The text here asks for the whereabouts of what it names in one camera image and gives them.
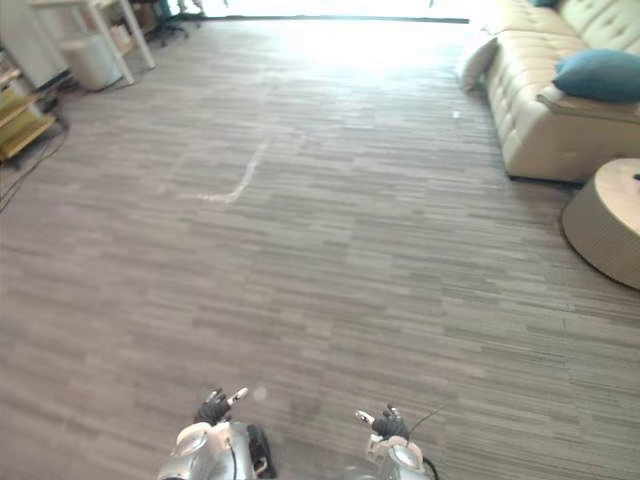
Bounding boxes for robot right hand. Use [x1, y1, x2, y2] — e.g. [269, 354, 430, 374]
[354, 403, 411, 440]

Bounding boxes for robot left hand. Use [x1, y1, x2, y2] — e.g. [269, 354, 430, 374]
[193, 386, 249, 427]

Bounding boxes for round beige coffee table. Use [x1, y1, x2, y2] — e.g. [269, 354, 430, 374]
[560, 157, 640, 292]

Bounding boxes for yellow wooden shelf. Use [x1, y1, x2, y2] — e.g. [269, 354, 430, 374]
[0, 69, 57, 162]

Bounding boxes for white trash bin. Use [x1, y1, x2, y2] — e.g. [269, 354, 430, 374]
[59, 32, 124, 92]

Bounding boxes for cream leather sofa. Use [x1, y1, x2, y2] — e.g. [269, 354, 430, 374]
[482, 0, 640, 184]

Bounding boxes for white table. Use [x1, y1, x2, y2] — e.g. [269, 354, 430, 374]
[29, 0, 157, 86]

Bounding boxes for black office chair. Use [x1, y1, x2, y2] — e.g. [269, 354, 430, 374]
[147, 0, 191, 47]

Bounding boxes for white cabinet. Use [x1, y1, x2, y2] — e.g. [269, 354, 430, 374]
[0, 0, 71, 90]

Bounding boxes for teal cushion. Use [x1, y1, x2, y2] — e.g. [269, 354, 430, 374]
[552, 48, 640, 105]

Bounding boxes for black floor cable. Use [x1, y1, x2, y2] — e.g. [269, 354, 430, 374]
[0, 89, 69, 214]

